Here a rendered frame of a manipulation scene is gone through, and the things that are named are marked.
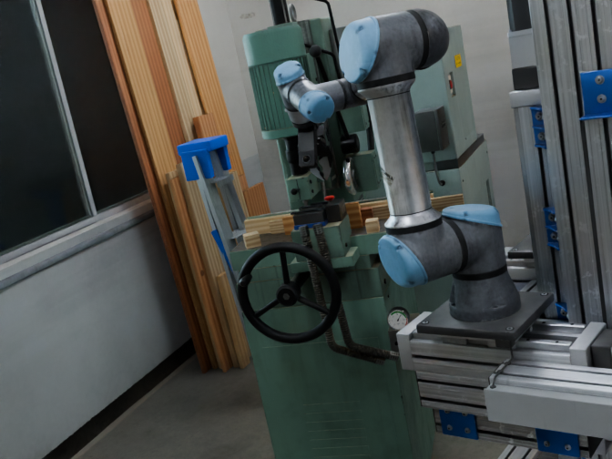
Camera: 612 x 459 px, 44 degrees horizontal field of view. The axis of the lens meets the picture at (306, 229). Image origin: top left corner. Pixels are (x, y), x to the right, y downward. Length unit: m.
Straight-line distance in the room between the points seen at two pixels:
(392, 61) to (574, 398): 0.70
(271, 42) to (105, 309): 1.75
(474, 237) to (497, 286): 0.12
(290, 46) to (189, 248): 1.64
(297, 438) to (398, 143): 1.23
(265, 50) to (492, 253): 0.95
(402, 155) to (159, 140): 2.35
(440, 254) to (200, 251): 2.26
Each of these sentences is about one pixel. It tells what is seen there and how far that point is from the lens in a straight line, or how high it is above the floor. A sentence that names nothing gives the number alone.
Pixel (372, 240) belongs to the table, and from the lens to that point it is 2.14.
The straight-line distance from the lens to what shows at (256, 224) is 2.40.
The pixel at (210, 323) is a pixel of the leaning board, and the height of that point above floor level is 0.26.
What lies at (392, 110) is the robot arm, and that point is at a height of 1.28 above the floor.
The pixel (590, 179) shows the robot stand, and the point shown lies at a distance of 1.65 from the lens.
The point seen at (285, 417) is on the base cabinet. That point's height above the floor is 0.35.
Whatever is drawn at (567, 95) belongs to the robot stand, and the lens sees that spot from 1.63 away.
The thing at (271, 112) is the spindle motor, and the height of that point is 1.28.
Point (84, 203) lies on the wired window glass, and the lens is 3.59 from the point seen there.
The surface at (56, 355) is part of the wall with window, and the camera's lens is 3.31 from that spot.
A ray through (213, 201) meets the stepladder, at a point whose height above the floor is 0.91.
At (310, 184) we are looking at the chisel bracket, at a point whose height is 1.04.
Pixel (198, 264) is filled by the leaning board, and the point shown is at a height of 0.55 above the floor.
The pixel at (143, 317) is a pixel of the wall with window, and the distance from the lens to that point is 3.76.
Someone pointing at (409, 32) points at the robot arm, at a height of 1.42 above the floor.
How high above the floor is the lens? 1.42
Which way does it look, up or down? 13 degrees down
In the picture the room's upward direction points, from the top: 11 degrees counter-clockwise
